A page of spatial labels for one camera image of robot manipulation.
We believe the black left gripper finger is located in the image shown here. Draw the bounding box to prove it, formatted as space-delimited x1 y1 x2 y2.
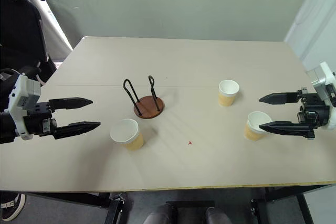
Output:
53 121 101 140
48 97 94 111

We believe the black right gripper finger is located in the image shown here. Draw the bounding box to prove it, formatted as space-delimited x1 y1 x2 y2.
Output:
258 120 316 140
259 90 303 105

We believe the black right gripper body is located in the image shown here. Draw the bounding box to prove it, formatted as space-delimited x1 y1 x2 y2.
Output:
297 87 331 130

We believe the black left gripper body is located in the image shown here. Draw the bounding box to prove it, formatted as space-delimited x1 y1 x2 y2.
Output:
23 100 58 137

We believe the yellow white paper cup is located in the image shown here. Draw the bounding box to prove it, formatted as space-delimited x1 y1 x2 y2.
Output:
218 79 240 108
243 111 273 142
109 118 145 152

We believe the black white sneaker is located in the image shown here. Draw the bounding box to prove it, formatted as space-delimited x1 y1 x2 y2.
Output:
0 193 27 222

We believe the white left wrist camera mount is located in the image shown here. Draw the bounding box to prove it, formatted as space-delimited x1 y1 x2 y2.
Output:
7 74 42 141

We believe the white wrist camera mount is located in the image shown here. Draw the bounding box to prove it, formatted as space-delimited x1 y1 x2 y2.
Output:
7 74 42 141
311 61 336 131

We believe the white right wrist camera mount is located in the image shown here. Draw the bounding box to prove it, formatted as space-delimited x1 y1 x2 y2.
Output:
311 61 336 131

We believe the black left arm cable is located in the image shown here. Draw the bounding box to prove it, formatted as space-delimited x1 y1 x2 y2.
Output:
0 68 19 78

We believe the black metal table frame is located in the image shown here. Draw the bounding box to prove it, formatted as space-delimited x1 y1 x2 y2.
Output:
0 184 336 224

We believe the wooden cup holder stand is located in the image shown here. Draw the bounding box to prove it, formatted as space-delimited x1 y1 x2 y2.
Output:
122 75 165 120

